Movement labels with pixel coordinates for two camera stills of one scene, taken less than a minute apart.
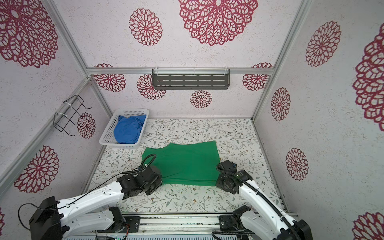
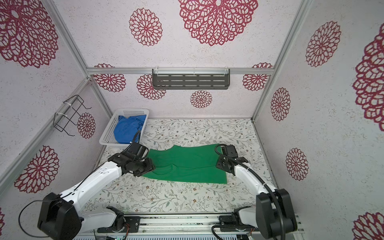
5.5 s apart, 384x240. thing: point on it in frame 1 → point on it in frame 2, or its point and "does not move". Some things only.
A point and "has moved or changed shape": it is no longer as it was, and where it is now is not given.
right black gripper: x=218 y=183 → x=219 y=162
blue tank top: x=126 y=130 does not move
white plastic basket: x=108 y=138 does not move
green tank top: x=193 y=164 has moved or changed shape
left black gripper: x=159 y=182 → x=150 y=167
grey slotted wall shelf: x=191 y=78 does not move
